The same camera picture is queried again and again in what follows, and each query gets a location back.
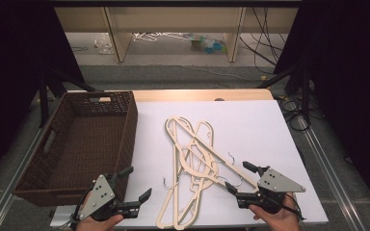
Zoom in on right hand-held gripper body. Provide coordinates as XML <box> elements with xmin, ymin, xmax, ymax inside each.
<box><xmin>235</xmin><ymin>166</ymin><xmax>306</xmax><ymax>215</ymax></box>

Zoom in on brown wicker basket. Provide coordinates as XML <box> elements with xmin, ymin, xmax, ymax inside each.
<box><xmin>12</xmin><ymin>90</ymin><xmax>139</xmax><ymax>208</ymax></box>

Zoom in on hanging black cables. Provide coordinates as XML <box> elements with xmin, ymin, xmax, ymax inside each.
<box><xmin>239</xmin><ymin>7</ymin><xmax>290</xmax><ymax>75</ymax></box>

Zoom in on clear plastic bag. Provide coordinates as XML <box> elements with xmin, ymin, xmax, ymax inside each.
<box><xmin>93</xmin><ymin>33</ymin><xmax>115</xmax><ymax>55</ymax></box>

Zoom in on colourful plastic toys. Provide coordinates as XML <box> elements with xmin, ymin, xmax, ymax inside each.
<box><xmin>189</xmin><ymin>34</ymin><xmax>227</xmax><ymax>55</ymax></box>

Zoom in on black curtain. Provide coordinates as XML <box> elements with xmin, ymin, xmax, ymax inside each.
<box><xmin>0</xmin><ymin>0</ymin><xmax>87</xmax><ymax>191</ymax></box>
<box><xmin>273</xmin><ymin>0</ymin><xmax>370</xmax><ymax>220</ymax></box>

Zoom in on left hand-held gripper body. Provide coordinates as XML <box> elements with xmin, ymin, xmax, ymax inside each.
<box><xmin>73</xmin><ymin>172</ymin><xmax>142</xmax><ymax>223</ymax></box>

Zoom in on right hand-held gripper cable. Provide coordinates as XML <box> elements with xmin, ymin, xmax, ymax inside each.
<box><xmin>266</xmin><ymin>193</ymin><xmax>306</xmax><ymax>223</ymax></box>

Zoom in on white hangers on floor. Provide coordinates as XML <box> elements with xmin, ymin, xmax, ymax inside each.
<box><xmin>132</xmin><ymin>31</ymin><xmax>191</xmax><ymax>43</ymax></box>

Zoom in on coiled black floor cable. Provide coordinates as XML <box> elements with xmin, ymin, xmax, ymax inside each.
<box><xmin>277</xmin><ymin>95</ymin><xmax>312</xmax><ymax>132</ymax></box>

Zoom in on thin light floor cable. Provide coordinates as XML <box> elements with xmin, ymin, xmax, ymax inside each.
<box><xmin>182</xmin><ymin>64</ymin><xmax>258</xmax><ymax>82</ymax></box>

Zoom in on beige wooden furniture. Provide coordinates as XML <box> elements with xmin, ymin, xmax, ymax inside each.
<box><xmin>53</xmin><ymin>6</ymin><xmax>300</xmax><ymax>64</ymax></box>

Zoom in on person's right hand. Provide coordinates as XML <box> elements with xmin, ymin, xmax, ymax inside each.
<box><xmin>249</xmin><ymin>192</ymin><xmax>302</xmax><ymax>231</ymax></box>

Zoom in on black metal stand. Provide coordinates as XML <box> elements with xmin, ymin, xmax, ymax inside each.
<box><xmin>256</xmin><ymin>61</ymin><xmax>313</xmax><ymax>124</ymax></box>
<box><xmin>38</xmin><ymin>67</ymin><xmax>96</xmax><ymax>128</ymax></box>

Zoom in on hand-held gripper cable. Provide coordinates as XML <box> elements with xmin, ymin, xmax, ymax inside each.
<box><xmin>68</xmin><ymin>187</ymin><xmax>94</xmax><ymax>230</ymax></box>
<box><xmin>266</xmin><ymin>193</ymin><xmax>306</xmax><ymax>223</ymax></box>

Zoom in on white table sheet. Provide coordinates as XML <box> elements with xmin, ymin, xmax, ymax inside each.
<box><xmin>49</xmin><ymin>99</ymin><xmax>330</xmax><ymax>229</ymax></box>

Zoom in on metal floor rail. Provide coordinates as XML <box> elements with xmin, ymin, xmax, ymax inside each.
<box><xmin>0</xmin><ymin>127</ymin><xmax>46</xmax><ymax>231</ymax></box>
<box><xmin>297</xmin><ymin>115</ymin><xmax>369</xmax><ymax>231</ymax></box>

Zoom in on left hand-held gripper cable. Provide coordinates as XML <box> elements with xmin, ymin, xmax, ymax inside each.
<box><xmin>68</xmin><ymin>187</ymin><xmax>94</xmax><ymax>230</ymax></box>

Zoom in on person's left hand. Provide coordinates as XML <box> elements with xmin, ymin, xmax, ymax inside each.
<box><xmin>75</xmin><ymin>214</ymin><xmax>124</xmax><ymax>231</ymax></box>

